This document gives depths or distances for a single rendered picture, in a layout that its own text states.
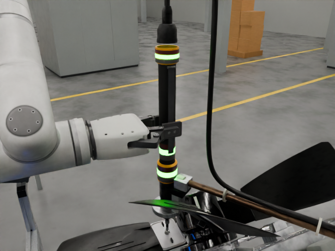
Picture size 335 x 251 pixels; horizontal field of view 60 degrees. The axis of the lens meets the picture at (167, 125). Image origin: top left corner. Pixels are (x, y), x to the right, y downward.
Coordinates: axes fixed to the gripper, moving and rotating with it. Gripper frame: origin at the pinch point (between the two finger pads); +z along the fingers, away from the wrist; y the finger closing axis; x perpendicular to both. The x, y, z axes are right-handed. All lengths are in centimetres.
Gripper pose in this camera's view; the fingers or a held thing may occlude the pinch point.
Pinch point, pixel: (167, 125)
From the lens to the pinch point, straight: 58.1
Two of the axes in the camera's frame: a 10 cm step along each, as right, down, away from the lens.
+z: 9.2, -1.7, 3.6
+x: -0.1, -9.1, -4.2
